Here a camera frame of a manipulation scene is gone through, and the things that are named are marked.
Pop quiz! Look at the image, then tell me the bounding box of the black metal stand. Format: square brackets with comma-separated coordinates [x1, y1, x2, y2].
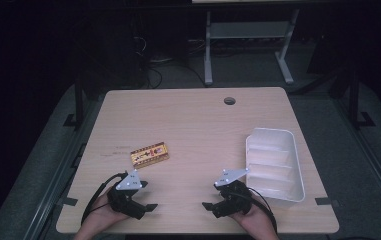
[347, 68, 377, 131]
[62, 75, 86, 132]

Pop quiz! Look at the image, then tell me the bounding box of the yellow patterned snack box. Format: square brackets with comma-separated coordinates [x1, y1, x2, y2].
[130, 141, 171, 169]

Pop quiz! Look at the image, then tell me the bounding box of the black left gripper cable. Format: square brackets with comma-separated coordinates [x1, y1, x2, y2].
[80, 171, 129, 226]

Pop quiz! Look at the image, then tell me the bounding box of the person's left hand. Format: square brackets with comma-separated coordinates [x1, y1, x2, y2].
[73, 191, 130, 240]

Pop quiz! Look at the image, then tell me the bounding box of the white plastic compartment tray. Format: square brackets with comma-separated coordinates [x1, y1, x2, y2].
[245, 127, 306, 203]

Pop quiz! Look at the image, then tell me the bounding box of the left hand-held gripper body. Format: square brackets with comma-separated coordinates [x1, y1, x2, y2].
[106, 169, 148, 221]

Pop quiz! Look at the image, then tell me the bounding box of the black tape strip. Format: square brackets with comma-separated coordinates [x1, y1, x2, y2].
[62, 196, 79, 207]
[314, 196, 333, 206]

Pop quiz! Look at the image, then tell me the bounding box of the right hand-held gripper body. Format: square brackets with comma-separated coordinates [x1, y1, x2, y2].
[211, 167, 255, 220]

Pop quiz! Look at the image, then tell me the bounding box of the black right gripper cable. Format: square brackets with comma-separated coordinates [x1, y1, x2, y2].
[246, 186, 278, 234]

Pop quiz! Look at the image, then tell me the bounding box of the person's right hand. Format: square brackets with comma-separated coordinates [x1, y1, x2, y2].
[228, 196, 280, 240]

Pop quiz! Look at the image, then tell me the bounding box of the tangle of dark floor cables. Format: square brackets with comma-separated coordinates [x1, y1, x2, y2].
[131, 34, 207, 90]

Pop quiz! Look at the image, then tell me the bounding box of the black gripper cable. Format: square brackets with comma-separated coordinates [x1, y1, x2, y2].
[80, 171, 129, 226]
[246, 186, 278, 234]

